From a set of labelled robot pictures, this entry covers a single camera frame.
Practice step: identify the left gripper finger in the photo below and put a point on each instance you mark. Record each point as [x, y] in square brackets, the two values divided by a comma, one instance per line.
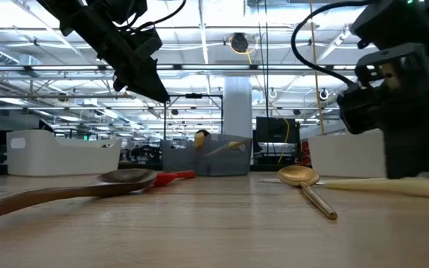
[143, 78]

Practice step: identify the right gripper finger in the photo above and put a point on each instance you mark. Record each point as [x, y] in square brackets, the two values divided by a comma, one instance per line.
[404, 156]

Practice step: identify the grey plastic bin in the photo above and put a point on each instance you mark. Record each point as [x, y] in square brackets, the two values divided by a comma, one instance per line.
[184, 164]

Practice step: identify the brown wooden spoon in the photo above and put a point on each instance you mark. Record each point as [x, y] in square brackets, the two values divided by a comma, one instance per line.
[129, 178]

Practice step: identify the red silicone spoon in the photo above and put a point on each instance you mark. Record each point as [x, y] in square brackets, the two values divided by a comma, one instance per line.
[166, 178]

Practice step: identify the light wooden spoon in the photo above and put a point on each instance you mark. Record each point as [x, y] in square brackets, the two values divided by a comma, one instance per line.
[297, 175]

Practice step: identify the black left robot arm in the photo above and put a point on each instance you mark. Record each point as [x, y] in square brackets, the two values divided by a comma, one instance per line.
[56, 3]

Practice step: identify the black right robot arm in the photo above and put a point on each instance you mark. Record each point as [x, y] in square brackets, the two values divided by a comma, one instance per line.
[393, 18]

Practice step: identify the white plastic bin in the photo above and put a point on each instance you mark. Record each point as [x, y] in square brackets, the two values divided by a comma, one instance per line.
[69, 160]
[345, 156]

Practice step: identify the person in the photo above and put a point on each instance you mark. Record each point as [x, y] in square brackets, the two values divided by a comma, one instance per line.
[203, 131]

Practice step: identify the white building pillar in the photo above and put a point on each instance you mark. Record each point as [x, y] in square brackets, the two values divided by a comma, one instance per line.
[237, 108]

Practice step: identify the black background screen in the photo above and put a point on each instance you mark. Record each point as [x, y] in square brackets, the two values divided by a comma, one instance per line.
[274, 126]

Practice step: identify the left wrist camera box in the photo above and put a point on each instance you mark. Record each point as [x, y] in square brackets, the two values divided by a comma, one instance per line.
[148, 41]

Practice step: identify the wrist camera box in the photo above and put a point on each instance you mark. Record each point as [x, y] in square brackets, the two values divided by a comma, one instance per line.
[148, 41]
[359, 109]

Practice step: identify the black background station frame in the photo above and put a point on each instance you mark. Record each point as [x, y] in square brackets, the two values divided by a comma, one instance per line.
[194, 96]

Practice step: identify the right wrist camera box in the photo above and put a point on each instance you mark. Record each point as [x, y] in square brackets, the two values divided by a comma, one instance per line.
[359, 109]

